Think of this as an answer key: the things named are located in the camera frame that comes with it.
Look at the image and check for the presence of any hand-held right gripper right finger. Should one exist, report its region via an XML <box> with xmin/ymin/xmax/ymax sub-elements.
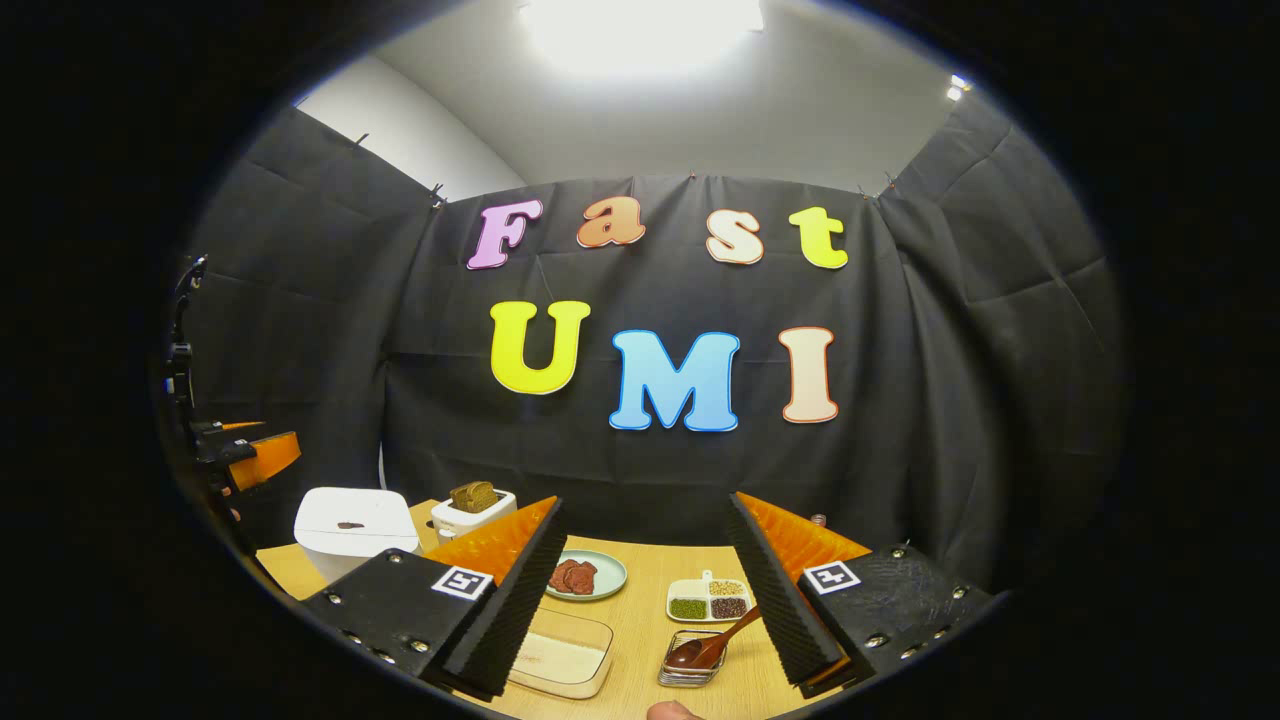
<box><xmin>726</xmin><ymin>492</ymin><xmax>994</xmax><ymax>701</ymax></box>

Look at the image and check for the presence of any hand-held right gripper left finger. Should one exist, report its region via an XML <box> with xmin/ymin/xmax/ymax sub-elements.
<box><xmin>298</xmin><ymin>497</ymin><xmax>567</xmax><ymax>701</ymax></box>

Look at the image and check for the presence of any white rice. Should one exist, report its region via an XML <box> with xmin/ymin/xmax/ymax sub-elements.
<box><xmin>512</xmin><ymin>635</ymin><xmax>601</xmax><ymax>686</ymax></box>

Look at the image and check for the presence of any wooden spoon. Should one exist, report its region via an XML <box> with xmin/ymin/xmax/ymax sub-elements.
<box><xmin>666</xmin><ymin>605</ymin><xmax>763</xmax><ymax>672</ymax></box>

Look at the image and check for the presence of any metal wire chopstick holder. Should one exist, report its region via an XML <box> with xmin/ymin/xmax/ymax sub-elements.
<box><xmin>658</xmin><ymin>630</ymin><xmax>728</xmax><ymax>689</ymax></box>

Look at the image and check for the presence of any white rice cooker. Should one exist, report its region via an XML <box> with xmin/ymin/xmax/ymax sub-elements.
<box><xmin>294</xmin><ymin>487</ymin><xmax>421</xmax><ymax>584</ymax></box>

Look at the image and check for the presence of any clear rice container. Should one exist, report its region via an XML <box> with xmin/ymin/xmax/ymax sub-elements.
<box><xmin>505</xmin><ymin>608</ymin><xmax>616</xmax><ymax>700</ymax></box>

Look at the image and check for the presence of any white divided dish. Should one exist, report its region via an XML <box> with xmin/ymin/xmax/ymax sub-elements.
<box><xmin>667</xmin><ymin>570</ymin><xmax>753</xmax><ymax>624</ymax></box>

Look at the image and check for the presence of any white toaster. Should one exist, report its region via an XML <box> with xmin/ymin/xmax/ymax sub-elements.
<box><xmin>431</xmin><ymin>488</ymin><xmax>518</xmax><ymax>541</ymax></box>

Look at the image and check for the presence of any light green plate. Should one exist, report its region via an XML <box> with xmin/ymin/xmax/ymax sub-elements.
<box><xmin>545</xmin><ymin>549</ymin><xmax>629</xmax><ymax>602</ymax></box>

